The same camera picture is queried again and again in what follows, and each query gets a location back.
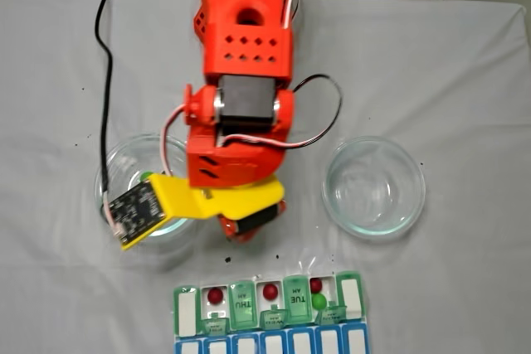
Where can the red ball pill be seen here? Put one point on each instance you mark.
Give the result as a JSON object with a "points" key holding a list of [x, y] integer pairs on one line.
{"points": [[270, 292], [316, 284], [215, 296]]}

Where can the green ball pill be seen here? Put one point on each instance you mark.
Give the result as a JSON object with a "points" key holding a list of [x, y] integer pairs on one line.
{"points": [[146, 174], [319, 301]]}

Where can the weekly pill organizer box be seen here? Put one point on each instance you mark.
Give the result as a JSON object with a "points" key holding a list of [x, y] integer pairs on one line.
{"points": [[296, 300]]}

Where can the small clear glass bowl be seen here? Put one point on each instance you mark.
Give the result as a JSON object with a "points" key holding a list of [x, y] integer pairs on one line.
{"points": [[344, 213]]}

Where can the large clear glass bowl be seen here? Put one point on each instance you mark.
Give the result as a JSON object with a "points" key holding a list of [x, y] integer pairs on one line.
{"points": [[124, 155]]}

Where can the white tablecloth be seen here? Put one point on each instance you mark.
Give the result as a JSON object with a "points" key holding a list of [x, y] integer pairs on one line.
{"points": [[415, 80]]}

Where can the camera board on yellow mount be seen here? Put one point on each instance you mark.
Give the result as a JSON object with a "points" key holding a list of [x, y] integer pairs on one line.
{"points": [[132, 209]]}

